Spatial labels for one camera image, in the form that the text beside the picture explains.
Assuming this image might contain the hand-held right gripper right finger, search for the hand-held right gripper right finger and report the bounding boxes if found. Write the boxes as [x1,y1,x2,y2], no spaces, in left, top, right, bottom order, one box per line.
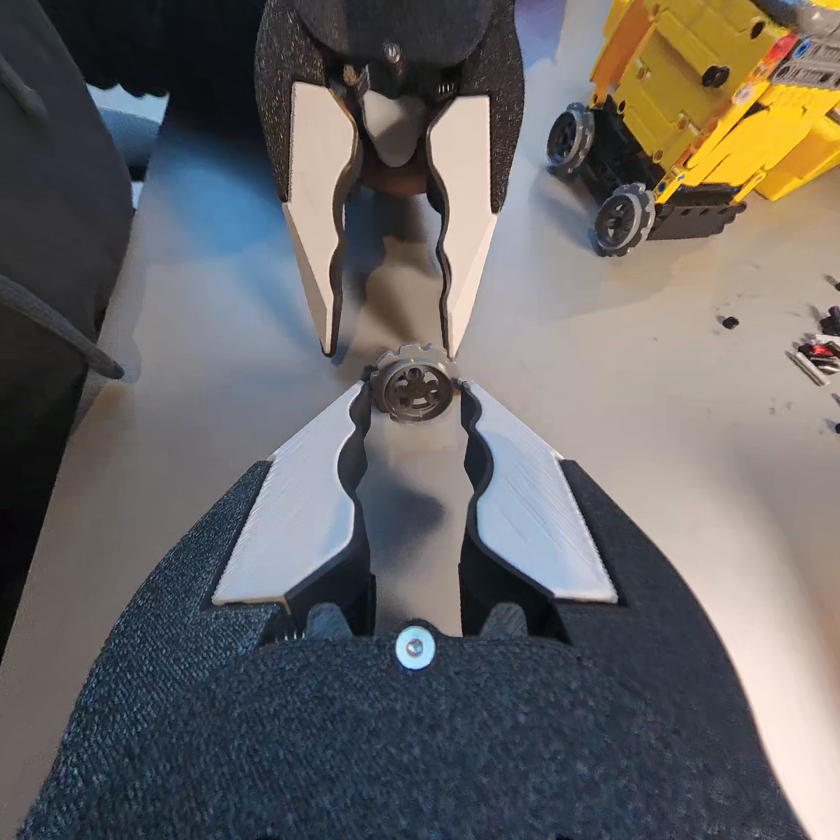
[456,381,620,620]

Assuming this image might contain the grey-blue office chair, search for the grey-blue office chair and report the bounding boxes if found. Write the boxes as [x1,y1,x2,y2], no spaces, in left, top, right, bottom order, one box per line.
[95,108,169,182]

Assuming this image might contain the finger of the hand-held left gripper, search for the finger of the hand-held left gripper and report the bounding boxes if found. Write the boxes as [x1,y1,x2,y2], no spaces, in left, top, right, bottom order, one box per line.
[420,92,500,359]
[285,82,371,362]

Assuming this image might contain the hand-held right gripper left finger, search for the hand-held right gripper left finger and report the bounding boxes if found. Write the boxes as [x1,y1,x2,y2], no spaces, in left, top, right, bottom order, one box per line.
[210,381,378,620]

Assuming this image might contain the yellow toy brick vehicle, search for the yellow toy brick vehicle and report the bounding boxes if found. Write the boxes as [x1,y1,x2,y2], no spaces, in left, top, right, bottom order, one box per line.
[545,0,840,257]

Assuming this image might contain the pile of small brick pieces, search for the pile of small brick pieces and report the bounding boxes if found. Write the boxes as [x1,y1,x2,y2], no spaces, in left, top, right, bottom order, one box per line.
[792,269,840,434]

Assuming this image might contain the small grey toy wheel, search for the small grey toy wheel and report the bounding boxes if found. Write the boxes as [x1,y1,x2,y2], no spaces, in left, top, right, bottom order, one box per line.
[372,344,460,424]

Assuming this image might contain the person's left forearm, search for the person's left forearm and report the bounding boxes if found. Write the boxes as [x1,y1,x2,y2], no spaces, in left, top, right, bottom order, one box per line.
[40,0,270,106]

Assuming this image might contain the grey desk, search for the grey desk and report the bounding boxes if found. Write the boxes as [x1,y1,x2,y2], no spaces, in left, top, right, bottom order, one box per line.
[0,0,840,840]

